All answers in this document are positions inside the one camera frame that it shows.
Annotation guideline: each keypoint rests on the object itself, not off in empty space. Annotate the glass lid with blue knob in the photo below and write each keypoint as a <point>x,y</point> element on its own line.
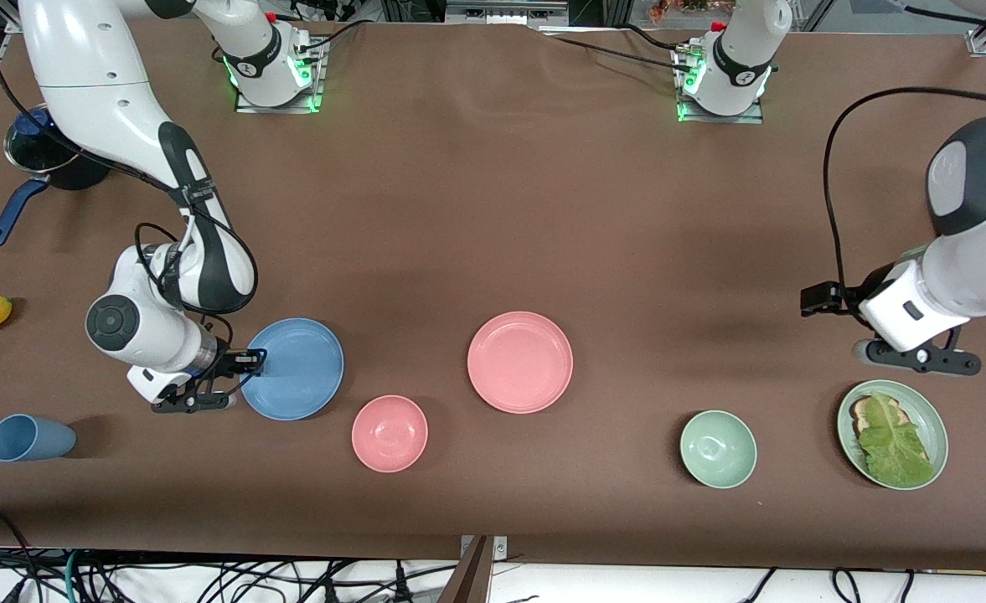
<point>33,155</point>

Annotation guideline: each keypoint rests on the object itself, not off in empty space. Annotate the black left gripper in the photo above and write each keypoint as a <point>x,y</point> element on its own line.
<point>846,296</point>

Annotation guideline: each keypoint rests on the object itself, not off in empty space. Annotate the brown angled bar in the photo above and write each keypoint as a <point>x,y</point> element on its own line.
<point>474,578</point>

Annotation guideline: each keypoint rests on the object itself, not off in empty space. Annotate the pink bowl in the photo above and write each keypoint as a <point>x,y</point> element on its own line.
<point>389,434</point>

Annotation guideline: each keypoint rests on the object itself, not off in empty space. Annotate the green plate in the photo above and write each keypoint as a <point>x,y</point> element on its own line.
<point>930,410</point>

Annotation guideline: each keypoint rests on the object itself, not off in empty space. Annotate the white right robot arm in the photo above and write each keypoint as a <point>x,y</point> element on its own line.
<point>99,84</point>

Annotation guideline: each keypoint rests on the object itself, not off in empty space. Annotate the aluminium frame profile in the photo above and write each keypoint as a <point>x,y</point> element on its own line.
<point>985,42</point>
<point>505,10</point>

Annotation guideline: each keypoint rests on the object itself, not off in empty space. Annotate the green lettuce leaf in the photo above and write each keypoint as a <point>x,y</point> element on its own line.
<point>895,444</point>

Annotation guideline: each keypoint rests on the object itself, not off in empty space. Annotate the pink plate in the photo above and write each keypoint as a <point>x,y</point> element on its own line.
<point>519,362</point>

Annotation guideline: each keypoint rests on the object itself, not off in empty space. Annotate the metal table bracket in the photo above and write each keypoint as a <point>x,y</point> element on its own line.
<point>501,548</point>

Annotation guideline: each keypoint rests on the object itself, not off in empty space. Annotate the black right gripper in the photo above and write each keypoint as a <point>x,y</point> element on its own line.
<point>226,361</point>

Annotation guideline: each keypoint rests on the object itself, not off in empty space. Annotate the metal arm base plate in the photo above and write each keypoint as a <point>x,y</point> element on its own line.
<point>723,119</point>
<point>279,107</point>

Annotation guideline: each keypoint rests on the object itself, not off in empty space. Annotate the brown table cloth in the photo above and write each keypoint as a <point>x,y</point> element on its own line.
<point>627,209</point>

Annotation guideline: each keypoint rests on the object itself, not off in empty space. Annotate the bread slice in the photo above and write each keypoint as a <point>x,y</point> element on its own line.
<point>861,410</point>

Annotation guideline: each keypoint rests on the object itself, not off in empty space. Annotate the blue cup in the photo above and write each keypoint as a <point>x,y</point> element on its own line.
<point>28,439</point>

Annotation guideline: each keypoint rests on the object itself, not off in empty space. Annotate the blue plate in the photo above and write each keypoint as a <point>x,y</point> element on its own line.
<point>300,377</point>

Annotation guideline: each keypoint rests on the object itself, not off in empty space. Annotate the green bowl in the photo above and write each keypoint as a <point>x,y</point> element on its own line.
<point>718,449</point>

